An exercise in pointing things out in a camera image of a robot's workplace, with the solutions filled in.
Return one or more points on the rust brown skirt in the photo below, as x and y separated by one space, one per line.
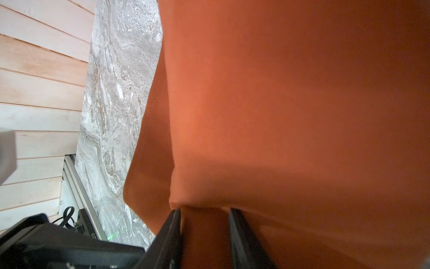
310 117

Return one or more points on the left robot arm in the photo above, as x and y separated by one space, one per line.
35 243

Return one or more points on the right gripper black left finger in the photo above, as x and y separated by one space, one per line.
165 250

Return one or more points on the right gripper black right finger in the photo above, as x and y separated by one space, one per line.
247 251

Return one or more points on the aluminium rail frame front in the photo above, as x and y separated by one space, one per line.
75 208

